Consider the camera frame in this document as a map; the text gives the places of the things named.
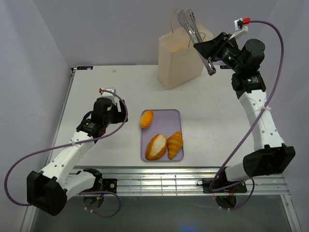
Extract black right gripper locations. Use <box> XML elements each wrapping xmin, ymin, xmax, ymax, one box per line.
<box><xmin>193</xmin><ymin>32</ymin><xmax>244</xmax><ymax>73</ymax></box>

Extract small round orange bun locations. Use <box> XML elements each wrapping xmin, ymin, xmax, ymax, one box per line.
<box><xmin>140</xmin><ymin>110</ymin><xmax>154</xmax><ymax>129</ymax></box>

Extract metal kitchen tongs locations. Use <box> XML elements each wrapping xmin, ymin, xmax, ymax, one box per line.
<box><xmin>177</xmin><ymin>9</ymin><xmax>216</xmax><ymax>75</ymax></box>

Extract left blue table label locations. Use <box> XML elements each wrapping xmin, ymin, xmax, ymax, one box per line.
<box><xmin>77</xmin><ymin>66</ymin><xmax>93</xmax><ymax>70</ymax></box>

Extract right blue table label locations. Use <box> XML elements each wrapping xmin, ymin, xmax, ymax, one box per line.
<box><xmin>220</xmin><ymin>65</ymin><xmax>230</xmax><ymax>69</ymax></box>

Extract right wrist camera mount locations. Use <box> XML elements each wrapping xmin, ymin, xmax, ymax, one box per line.
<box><xmin>229</xmin><ymin>17</ymin><xmax>251</xmax><ymax>40</ymax></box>

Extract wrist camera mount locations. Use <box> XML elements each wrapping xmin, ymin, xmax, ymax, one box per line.
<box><xmin>99</xmin><ymin>87</ymin><xmax>116</xmax><ymax>104</ymax></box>
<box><xmin>229</xmin><ymin>17</ymin><xmax>251</xmax><ymax>40</ymax></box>

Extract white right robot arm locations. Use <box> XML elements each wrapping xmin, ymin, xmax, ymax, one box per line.
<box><xmin>194</xmin><ymin>32</ymin><xmax>295</xmax><ymax>192</ymax></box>

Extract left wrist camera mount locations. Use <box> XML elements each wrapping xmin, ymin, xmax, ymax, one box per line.
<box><xmin>99</xmin><ymin>87</ymin><xmax>116</xmax><ymax>104</ymax></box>

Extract oval white-topped fake bread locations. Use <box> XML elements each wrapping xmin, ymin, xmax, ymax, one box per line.
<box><xmin>145</xmin><ymin>134</ymin><xmax>168</xmax><ymax>160</ymax></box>

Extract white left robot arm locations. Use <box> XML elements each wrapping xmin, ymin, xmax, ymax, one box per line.
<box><xmin>27</xmin><ymin>97</ymin><xmax>127</xmax><ymax>216</ymax></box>

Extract lilac plastic tray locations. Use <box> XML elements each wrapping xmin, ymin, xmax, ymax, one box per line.
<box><xmin>140</xmin><ymin>109</ymin><xmax>184</xmax><ymax>163</ymax></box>

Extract fake croissant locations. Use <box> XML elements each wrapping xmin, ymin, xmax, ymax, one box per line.
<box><xmin>168</xmin><ymin>131</ymin><xmax>183</xmax><ymax>160</ymax></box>

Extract white paper bag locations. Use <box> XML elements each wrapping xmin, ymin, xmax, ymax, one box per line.
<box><xmin>157</xmin><ymin>8</ymin><xmax>204</xmax><ymax>90</ymax></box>

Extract blue table label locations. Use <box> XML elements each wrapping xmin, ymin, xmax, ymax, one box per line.
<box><xmin>220</xmin><ymin>65</ymin><xmax>230</xmax><ymax>69</ymax></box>
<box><xmin>77</xmin><ymin>66</ymin><xmax>93</xmax><ymax>70</ymax></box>

